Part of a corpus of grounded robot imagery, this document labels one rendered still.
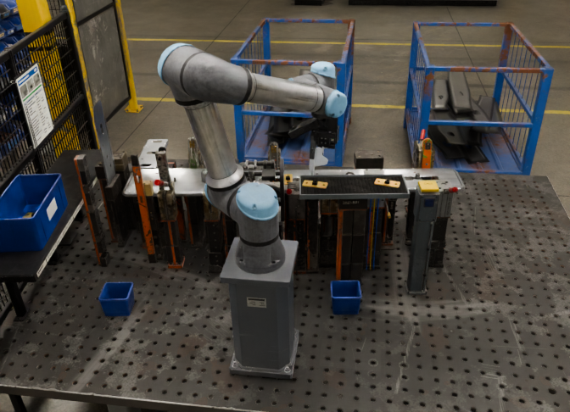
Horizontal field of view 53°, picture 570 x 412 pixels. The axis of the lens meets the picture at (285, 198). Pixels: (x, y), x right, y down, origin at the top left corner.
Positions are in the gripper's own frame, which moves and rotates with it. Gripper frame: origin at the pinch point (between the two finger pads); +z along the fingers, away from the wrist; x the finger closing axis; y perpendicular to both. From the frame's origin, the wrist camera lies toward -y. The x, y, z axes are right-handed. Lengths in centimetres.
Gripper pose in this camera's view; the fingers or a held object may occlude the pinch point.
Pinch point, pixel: (315, 165)
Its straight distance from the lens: 193.0
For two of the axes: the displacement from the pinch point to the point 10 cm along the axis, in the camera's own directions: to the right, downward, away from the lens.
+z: 0.2, 8.6, 5.2
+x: 2.7, -5.0, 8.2
